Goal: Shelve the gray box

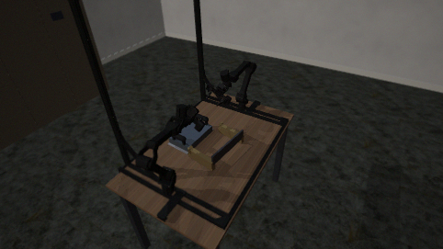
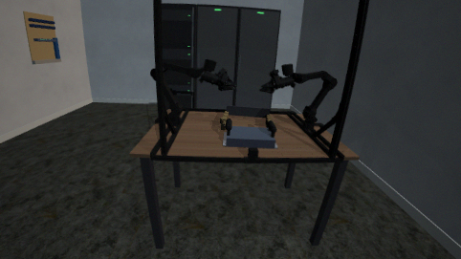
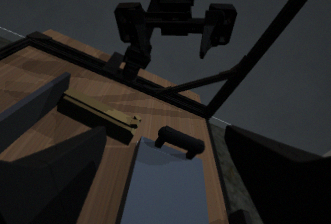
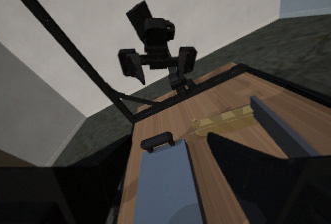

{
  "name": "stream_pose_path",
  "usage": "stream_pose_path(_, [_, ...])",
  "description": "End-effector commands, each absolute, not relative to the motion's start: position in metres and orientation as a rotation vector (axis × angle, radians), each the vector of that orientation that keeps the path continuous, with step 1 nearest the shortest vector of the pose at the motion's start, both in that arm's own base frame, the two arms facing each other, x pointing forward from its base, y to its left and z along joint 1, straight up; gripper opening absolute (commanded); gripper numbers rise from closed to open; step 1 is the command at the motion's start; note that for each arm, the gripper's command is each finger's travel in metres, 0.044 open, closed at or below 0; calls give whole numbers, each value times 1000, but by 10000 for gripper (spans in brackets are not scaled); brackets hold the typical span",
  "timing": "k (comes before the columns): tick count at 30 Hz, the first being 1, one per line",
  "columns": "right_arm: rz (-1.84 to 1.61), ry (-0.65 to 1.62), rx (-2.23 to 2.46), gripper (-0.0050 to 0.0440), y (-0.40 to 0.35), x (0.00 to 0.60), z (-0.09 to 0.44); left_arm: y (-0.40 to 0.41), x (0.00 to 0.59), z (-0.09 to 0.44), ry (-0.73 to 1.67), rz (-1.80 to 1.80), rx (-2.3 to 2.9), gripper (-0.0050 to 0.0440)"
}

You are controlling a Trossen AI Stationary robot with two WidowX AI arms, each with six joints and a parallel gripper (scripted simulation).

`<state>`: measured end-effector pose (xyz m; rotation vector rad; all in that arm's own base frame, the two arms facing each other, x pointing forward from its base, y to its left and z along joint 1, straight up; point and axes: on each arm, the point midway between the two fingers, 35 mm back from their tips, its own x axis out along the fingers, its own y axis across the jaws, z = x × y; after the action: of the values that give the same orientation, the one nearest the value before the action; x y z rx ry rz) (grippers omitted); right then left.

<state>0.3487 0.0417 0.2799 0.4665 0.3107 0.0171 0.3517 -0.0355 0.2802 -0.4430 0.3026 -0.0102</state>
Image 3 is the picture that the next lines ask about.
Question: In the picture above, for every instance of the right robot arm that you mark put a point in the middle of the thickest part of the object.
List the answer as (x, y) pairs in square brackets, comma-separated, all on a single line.
[(130, 70)]

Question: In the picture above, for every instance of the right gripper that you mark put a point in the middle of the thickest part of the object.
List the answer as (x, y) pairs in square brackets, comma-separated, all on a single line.
[(215, 17)]

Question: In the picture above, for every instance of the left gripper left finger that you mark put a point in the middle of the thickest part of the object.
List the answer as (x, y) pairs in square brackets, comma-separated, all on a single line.
[(51, 185)]

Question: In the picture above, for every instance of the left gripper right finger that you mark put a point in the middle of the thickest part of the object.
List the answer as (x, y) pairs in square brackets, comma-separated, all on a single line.
[(287, 185)]

